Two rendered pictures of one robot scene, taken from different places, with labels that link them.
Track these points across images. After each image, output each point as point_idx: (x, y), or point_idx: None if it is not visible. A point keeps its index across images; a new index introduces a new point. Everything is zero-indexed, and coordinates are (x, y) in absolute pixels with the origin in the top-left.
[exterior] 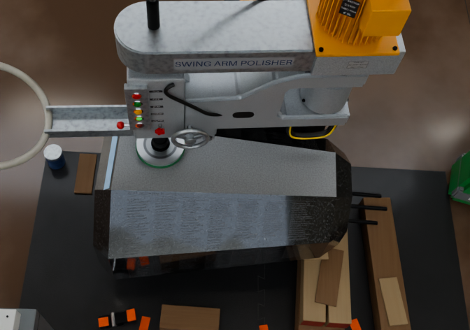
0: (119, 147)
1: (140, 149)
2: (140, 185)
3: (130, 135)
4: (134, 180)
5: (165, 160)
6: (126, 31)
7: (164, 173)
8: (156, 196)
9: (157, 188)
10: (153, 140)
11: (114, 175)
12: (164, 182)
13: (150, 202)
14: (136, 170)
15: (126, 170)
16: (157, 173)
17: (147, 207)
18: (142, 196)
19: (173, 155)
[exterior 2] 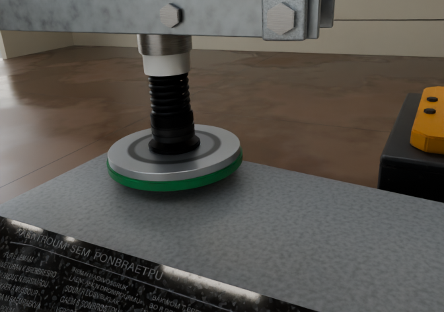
0: (94, 159)
1: (121, 145)
2: (61, 221)
3: (70, 30)
4: (59, 209)
5: (158, 167)
6: None
7: (147, 212)
8: (78, 262)
9: (94, 236)
10: (150, 114)
11: (30, 191)
12: (125, 229)
13: (55, 278)
14: (84, 194)
15: (64, 191)
16: (128, 209)
17: (39, 294)
18: (43, 252)
19: (189, 164)
